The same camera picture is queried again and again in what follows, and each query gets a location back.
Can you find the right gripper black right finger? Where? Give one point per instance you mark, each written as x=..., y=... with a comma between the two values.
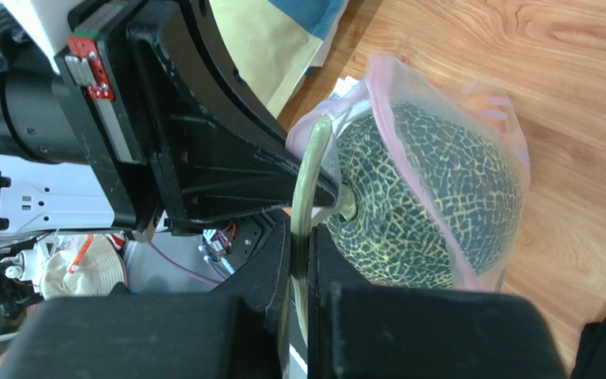
x=360, y=330

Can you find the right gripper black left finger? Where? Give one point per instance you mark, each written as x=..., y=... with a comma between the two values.
x=240, y=329

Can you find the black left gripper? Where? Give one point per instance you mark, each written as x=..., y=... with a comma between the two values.
x=75, y=136

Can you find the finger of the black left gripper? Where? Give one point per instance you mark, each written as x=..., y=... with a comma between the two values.
x=218, y=154

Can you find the green fake leafy vegetable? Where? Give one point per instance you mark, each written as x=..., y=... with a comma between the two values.
x=429, y=200

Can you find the clear zip top bag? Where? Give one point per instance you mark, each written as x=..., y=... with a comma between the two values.
x=439, y=173

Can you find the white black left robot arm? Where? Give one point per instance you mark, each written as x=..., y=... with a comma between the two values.
x=115, y=115

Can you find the plaid blue beige pillow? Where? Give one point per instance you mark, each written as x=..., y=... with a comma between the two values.
x=274, y=44

